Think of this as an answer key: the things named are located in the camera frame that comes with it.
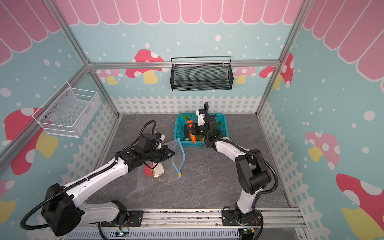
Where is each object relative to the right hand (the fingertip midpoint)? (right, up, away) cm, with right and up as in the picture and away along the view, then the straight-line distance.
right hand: (188, 123), depth 88 cm
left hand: (-7, -18, -9) cm, 21 cm away
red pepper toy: (-23, -27, -3) cm, 36 cm away
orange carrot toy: (+3, -8, -2) cm, 9 cm away
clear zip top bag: (-8, -24, -10) cm, 27 cm away
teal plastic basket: (-2, -11, +15) cm, 18 cm away
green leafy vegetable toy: (-2, +4, +1) cm, 5 cm away
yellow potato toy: (-17, -27, -3) cm, 32 cm away
